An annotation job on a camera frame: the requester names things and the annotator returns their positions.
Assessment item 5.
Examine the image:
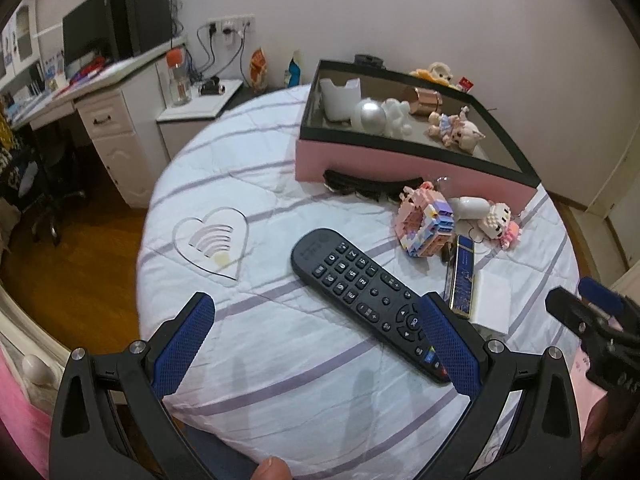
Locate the black cylindrical appliance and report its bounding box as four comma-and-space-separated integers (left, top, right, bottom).
354, 53, 385, 68

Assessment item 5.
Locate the white cat shaped cup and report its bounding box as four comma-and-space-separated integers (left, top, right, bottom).
319, 78, 361, 122

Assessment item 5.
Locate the pink box with black rim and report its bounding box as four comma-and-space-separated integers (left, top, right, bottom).
295, 60, 540, 211

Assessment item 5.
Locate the black tv remote control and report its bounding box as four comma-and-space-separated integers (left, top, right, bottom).
291, 228, 450, 384

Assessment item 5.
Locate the white wall power strip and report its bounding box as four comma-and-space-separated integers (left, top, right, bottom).
206, 13, 255, 36

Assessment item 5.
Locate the left hand thumb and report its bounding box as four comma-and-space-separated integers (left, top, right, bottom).
250, 456, 293, 480

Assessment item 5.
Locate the pink floral bedding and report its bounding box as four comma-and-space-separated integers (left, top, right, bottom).
1, 344, 51, 479

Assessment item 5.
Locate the blue white bottle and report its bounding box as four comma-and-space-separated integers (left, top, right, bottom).
284, 50, 302, 88

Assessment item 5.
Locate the black computer monitor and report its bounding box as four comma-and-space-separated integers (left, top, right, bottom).
63, 0, 113, 66

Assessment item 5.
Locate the pink white brick figure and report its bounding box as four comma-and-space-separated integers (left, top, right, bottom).
477, 203, 521, 249

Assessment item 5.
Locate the black hair comb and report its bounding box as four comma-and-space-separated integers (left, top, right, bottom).
323, 169, 424, 204

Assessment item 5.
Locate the white glass door cabinet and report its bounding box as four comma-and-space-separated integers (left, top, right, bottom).
1, 0, 40, 86

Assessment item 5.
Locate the silver pearl ball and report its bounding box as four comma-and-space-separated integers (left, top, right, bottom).
350, 99, 386, 136

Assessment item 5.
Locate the black computer tower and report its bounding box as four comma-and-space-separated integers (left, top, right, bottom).
105, 0, 172, 60

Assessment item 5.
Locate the rose gold metal canister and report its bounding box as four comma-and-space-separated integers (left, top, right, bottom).
406, 87, 442, 117

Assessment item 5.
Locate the white striped quilt cover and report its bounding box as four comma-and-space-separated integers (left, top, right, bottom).
135, 84, 582, 480

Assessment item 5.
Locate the white low side cabinet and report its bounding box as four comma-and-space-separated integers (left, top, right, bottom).
156, 79, 243, 159

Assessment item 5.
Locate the blue gold rectangular pack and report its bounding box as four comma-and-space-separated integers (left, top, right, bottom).
444, 235, 475, 320

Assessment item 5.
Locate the white desk with drawers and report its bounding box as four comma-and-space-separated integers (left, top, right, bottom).
15, 36, 186, 208

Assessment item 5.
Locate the orange snack bag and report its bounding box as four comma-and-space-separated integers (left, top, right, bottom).
250, 48, 268, 94

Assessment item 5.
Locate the pastel brick block model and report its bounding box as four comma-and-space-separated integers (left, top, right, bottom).
394, 181, 454, 258

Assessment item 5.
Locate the yellow plush toy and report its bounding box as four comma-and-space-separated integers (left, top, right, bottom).
409, 62, 454, 87

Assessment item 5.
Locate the bottle with orange cap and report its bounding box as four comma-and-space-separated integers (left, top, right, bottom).
166, 48, 191, 106

